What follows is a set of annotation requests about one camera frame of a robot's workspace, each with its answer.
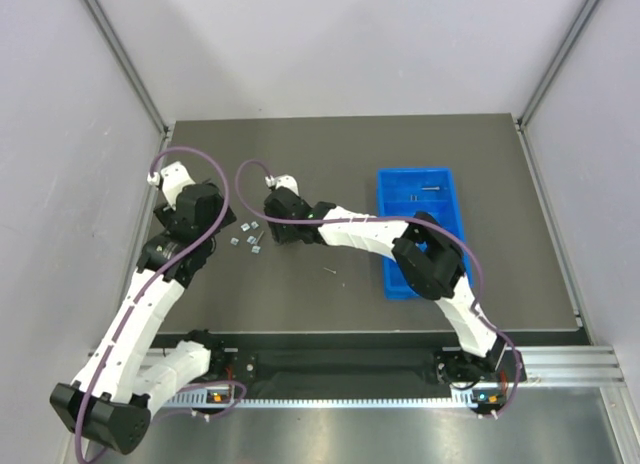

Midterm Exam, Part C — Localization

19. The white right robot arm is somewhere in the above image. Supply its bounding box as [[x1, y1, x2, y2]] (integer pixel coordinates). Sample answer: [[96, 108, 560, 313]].
[[264, 187, 507, 372]]

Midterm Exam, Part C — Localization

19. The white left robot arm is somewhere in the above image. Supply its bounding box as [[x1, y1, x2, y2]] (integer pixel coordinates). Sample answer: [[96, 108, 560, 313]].
[[50, 181, 236, 463]]

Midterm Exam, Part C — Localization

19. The blue compartment tray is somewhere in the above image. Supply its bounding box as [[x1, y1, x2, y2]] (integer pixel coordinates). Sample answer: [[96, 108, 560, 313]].
[[376, 167, 466, 300]]

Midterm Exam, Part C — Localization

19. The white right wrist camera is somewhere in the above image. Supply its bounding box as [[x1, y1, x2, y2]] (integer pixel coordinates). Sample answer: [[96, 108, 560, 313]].
[[264, 174, 299, 196]]

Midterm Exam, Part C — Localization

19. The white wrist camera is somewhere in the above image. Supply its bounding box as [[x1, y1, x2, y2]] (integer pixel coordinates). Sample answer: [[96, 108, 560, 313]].
[[264, 174, 299, 196], [147, 161, 195, 209]]

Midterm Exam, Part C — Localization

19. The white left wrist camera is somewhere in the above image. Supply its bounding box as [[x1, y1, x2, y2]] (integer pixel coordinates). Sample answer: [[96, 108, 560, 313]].
[[147, 161, 195, 209]]

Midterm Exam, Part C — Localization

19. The grey slotted cable duct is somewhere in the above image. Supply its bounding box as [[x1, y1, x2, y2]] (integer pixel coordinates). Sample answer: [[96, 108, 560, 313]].
[[163, 386, 506, 410]]

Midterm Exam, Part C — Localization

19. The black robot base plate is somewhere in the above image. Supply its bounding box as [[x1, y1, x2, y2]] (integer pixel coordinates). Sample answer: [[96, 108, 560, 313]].
[[169, 346, 526, 385]]

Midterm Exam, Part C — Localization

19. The left aluminium frame post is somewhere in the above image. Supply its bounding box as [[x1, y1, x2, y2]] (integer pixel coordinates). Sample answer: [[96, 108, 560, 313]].
[[81, 0, 170, 137]]

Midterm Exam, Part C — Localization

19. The aluminium frame post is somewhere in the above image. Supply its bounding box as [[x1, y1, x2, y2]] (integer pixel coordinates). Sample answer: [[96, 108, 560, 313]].
[[81, 0, 170, 137], [515, 0, 603, 133]]

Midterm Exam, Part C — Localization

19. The aluminium front rail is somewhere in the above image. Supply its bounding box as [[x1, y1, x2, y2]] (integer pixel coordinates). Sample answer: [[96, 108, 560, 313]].
[[521, 346, 625, 387]]

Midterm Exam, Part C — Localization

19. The right aluminium frame post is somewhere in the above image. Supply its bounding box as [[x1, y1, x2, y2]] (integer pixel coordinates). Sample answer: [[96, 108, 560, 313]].
[[515, 0, 603, 133]]

